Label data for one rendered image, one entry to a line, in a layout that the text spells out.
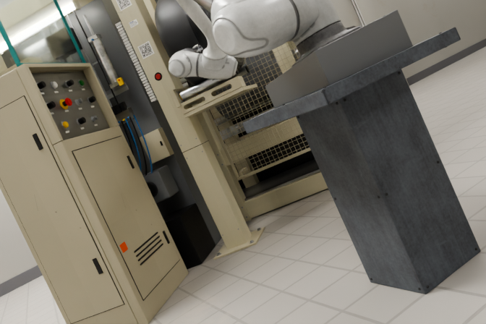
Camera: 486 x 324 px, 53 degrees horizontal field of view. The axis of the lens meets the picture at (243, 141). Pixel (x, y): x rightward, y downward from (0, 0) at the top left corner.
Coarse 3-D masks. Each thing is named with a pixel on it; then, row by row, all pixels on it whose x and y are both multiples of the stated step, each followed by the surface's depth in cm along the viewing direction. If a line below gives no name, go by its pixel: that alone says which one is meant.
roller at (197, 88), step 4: (236, 68) 257; (236, 72) 255; (208, 80) 258; (212, 80) 257; (216, 80) 257; (220, 80) 257; (200, 84) 260; (204, 84) 259; (208, 84) 258; (212, 84) 258; (188, 88) 263; (192, 88) 261; (196, 88) 260; (200, 88) 260; (204, 88) 260; (184, 92) 262; (188, 92) 261; (192, 92) 261; (196, 92) 261; (180, 96) 263; (184, 96) 262; (188, 96) 263
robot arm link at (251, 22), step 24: (216, 0) 139; (240, 0) 134; (264, 0) 134; (288, 0) 138; (216, 24) 133; (240, 24) 130; (264, 24) 132; (288, 24) 137; (240, 48) 133; (264, 48) 136
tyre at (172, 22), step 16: (160, 0) 258; (160, 16) 250; (176, 16) 246; (208, 16) 245; (160, 32) 251; (176, 32) 246; (192, 32) 244; (176, 48) 247; (240, 64) 268; (192, 80) 260; (224, 80) 274
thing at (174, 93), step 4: (180, 88) 270; (184, 88) 276; (172, 92) 259; (176, 92) 261; (180, 92) 266; (172, 96) 260; (176, 96) 260; (192, 96) 283; (176, 100) 260; (180, 100) 263; (184, 100) 269; (200, 100) 294; (176, 104) 260; (180, 104) 260
